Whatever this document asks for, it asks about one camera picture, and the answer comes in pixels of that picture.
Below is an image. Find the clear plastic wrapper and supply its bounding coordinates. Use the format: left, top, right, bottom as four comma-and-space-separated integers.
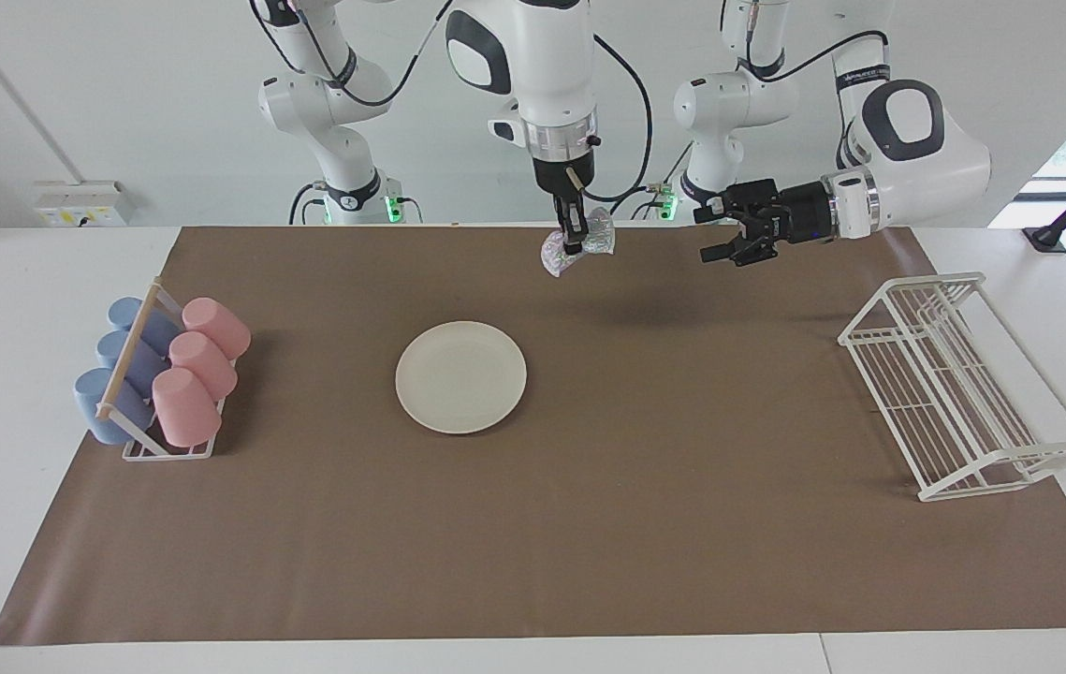
540, 208, 617, 279

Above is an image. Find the cream round plate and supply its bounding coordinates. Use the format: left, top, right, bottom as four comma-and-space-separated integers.
394, 321, 529, 435

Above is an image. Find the brown table mat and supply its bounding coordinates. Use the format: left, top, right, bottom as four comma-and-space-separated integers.
0, 223, 1066, 647

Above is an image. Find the pink plastic cup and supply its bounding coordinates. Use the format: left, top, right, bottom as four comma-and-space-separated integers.
182, 297, 252, 361
168, 331, 239, 402
152, 367, 223, 448

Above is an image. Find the blue plastic cup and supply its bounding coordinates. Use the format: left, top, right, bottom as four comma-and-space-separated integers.
74, 367, 155, 446
108, 297, 181, 356
95, 330, 168, 395

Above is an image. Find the white cup holder rack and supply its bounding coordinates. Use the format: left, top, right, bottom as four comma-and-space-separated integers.
95, 276, 240, 462

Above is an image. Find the black base cable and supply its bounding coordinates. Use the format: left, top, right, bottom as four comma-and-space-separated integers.
606, 140, 694, 225
287, 181, 332, 227

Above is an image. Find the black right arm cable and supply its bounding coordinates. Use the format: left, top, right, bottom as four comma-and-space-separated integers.
250, 0, 656, 203

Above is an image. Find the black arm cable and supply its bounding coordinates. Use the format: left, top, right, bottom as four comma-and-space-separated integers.
720, 0, 891, 83
250, 0, 656, 203

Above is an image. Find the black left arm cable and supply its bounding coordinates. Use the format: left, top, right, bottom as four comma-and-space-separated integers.
720, 0, 891, 83

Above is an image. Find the black left arm strap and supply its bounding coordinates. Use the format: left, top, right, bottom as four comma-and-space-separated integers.
834, 60, 892, 96

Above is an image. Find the white wire dish rack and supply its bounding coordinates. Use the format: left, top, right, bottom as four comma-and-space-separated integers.
838, 272, 1066, 503

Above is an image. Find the white wall socket box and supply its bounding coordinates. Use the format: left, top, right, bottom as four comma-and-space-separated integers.
34, 181, 134, 228

